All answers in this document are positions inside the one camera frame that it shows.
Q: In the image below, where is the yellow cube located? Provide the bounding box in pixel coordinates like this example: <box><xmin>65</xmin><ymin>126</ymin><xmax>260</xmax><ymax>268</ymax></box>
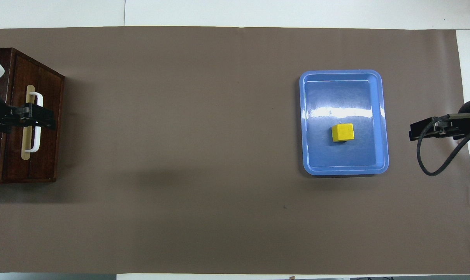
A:
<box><xmin>331</xmin><ymin>123</ymin><xmax>355</xmax><ymax>143</ymax></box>

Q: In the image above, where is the blue plastic tray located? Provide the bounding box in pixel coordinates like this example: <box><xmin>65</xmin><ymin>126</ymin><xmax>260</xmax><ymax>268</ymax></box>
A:
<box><xmin>299</xmin><ymin>70</ymin><xmax>389</xmax><ymax>176</ymax></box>

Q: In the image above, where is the brown paper table mat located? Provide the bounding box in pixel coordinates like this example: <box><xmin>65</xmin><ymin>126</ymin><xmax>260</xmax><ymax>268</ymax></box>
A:
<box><xmin>0</xmin><ymin>26</ymin><xmax>470</xmax><ymax>275</ymax></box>

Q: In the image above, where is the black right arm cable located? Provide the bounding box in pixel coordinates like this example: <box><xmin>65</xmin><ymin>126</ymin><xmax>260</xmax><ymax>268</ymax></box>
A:
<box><xmin>416</xmin><ymin>113</ymin><xmax>470</xmax><ymax>177</ymax></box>

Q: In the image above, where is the wooden drawer with white handle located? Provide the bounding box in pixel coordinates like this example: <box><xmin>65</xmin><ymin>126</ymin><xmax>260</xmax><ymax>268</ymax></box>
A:
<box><xmin>10</xmin><ymin>51</ymin><xmax>64</xmax><ymax>182</ymax></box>

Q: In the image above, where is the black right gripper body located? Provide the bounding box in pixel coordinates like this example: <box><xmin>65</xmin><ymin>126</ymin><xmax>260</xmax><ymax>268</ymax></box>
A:
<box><xmin>433</xmin><ymin>114</ymin><xmax>469</xmax><ymax>140</ymax></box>

